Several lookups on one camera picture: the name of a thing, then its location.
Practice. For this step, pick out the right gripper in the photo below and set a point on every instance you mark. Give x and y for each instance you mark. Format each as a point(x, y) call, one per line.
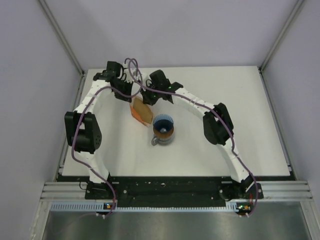
point(145, 97)

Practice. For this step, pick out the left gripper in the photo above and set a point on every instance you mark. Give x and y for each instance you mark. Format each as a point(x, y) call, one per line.
point(129, 85)

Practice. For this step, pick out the orange coffee filter box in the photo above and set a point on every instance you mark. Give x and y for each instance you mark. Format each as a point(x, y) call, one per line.
point(141, 112)

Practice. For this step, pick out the blue glass dripper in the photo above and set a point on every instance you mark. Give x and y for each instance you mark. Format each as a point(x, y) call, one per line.
point(163, 121)

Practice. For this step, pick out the brown wooden dripper base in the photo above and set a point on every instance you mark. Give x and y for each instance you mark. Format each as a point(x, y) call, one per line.
point(163, 131)

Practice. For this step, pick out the glass coffee carafe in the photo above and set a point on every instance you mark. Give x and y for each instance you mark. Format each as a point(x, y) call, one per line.
point(156, 141)

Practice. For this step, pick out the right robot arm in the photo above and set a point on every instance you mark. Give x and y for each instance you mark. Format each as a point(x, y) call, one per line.
point(217, 124)

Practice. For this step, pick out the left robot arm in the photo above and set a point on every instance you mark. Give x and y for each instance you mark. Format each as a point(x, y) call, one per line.
point(83, 132)

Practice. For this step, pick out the left aluminium corner post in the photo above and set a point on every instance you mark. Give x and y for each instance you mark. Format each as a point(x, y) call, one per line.
point(60, 35)

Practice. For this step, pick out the aluminium corner post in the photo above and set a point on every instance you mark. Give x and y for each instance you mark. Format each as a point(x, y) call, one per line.
point(60, 35)
point(294, 13)

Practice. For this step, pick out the black mounting base plate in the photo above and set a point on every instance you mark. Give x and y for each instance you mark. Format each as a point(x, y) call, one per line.
point(185, 201)

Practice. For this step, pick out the aluminium frame rail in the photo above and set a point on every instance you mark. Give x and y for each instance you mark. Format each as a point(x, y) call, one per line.
point(267, 191)

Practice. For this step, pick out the right aluminium corner post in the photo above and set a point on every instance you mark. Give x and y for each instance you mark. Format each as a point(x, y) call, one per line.
point(294, 13)

